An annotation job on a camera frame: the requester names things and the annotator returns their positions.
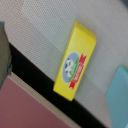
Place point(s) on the pink brown board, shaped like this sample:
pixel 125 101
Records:
pixel 18 109

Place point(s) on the blue milk carton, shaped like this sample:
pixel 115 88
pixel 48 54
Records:
pixel 117 98

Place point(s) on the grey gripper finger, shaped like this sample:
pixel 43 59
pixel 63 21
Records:
pixel 5 55

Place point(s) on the yellow butter box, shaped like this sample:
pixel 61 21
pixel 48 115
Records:
pixel 78 52

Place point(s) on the beige woven placemat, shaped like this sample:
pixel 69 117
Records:
pixel 41 29

